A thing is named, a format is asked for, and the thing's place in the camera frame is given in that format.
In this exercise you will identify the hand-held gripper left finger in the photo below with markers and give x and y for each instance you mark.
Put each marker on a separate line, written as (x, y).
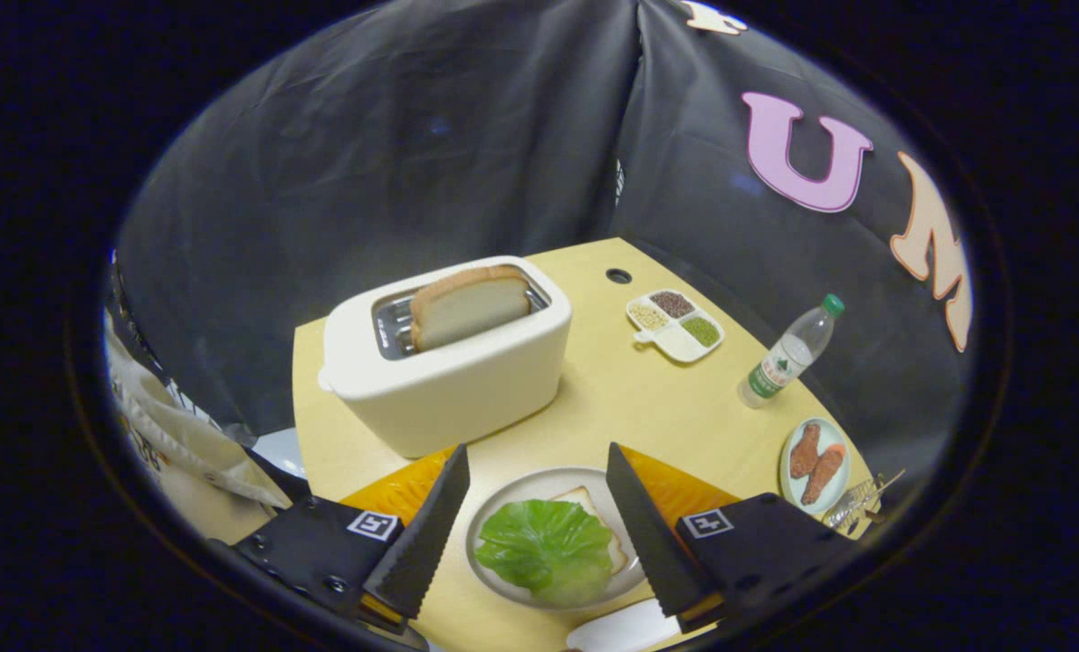
(422, 543)

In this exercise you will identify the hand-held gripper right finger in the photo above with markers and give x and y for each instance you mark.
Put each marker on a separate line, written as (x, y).
(648, 543)

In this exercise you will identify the green lettuce leaf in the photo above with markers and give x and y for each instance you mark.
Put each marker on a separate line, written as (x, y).
(539, 548)

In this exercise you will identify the sandwich bread slice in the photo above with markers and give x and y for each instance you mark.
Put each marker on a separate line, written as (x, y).
(580, 498)

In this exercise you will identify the beige plate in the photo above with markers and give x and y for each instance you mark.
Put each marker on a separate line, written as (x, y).
(521, 489)

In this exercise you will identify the white toaster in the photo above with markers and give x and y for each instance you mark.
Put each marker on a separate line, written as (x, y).
(449, 398)

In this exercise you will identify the brown meat piece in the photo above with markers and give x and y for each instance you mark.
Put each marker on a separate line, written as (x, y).
(805, 450)
(824, 474)

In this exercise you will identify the white divided grain dish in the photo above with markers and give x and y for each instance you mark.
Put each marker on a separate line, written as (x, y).
(678, 342)

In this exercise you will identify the transparent plastic packet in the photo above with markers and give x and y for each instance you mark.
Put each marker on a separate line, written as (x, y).
(852, 503)

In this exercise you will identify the pale blue plate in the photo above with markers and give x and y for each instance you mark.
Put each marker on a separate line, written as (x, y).
(836, 433)

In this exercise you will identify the clear plastic water bottle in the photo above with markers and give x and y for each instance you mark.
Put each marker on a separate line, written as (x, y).
(788, 358)

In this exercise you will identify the toast bread slice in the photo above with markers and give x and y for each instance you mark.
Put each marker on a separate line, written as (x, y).
(467, 312)

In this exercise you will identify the black backdrop cloth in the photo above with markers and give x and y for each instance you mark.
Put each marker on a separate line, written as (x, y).
(367, 181)

